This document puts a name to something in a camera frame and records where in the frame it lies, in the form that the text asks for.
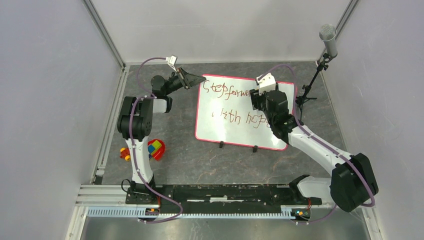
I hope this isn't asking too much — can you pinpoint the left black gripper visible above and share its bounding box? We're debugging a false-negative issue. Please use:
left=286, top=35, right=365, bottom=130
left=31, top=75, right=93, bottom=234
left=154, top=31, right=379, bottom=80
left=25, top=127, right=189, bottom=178
left=164, top=66, right=206, bottom=96

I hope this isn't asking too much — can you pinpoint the pink framed whiteboard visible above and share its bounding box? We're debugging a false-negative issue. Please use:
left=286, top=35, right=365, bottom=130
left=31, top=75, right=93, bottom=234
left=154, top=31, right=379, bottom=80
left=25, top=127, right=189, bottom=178
left=194, top=74, right=288, bottom=151

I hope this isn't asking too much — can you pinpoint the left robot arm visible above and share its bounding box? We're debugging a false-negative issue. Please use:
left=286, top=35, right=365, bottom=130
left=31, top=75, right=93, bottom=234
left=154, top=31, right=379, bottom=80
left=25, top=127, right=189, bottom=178
left=117, top=67, right=206, bottom=204

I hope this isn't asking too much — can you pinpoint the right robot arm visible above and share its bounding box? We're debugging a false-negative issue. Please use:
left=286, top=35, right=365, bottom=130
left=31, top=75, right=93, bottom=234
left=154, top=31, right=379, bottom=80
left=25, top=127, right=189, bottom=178
left=249, top=89, right=379, bottom=212

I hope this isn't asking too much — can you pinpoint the black microphone tripod stand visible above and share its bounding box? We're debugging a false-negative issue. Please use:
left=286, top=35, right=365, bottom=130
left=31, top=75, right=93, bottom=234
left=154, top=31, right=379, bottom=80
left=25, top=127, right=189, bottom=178
left=295, top=53, right=334, bottom=120

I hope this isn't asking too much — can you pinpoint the red plastic bowl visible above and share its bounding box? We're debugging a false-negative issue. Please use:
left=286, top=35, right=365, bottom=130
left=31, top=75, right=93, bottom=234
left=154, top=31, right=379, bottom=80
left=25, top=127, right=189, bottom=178
left=147, top=138, right=166, bottom=161

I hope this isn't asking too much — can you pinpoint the grey microphone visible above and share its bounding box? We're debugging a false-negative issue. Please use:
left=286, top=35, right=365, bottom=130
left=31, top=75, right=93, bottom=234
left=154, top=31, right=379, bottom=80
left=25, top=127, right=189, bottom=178
left=319, top=24, right=338, bottom=58

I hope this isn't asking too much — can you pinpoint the colourful toy block pile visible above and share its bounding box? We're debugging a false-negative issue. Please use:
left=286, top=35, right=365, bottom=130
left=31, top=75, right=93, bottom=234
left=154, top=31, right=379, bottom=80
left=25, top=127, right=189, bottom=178
left=120, top=139, right=166, bottom=162

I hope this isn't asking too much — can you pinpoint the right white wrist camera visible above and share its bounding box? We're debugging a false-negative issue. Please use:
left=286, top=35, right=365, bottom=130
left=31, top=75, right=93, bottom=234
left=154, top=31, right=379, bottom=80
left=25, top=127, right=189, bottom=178
left=255, top=73, right=277, bottom=95

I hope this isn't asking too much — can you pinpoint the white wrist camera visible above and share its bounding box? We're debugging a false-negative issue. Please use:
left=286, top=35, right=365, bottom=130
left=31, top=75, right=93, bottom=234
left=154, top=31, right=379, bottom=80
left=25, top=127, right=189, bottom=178
left=255, top=73, right=277, bottom=95
left=165, top=55, right=178, bottom=72

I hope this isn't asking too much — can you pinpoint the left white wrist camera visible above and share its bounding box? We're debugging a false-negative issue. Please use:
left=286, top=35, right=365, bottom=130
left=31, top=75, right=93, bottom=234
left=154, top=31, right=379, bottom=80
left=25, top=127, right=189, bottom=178
left=165, top=55, right=178, bottom=72

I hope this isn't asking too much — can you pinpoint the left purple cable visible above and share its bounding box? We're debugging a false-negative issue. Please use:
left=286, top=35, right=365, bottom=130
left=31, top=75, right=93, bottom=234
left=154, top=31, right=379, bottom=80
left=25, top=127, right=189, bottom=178
left=129, top=56, right=184, bottom=225

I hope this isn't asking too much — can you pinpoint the purple cable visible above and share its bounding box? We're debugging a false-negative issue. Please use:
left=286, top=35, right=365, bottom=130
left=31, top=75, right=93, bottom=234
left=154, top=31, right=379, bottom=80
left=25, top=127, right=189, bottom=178
left=257, top=63, right=377, bottom=225
left=129, top=56, right=184, bottom=225

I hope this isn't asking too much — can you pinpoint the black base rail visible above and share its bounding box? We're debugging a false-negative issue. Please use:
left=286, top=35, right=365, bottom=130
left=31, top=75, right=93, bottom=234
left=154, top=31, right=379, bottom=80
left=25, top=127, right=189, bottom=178
left=125, top=184, right=322, bottom=215

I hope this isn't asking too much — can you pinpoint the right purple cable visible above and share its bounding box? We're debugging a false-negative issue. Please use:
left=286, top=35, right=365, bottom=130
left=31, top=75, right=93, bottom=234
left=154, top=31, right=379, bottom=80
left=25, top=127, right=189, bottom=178
left=257, top=63, right=377, bottom=225

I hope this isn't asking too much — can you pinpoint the blue grey cable duct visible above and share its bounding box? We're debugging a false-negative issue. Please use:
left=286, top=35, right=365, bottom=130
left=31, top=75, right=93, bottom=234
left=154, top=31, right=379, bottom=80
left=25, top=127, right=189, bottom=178
left=86, top=206, right=310, bottom=220

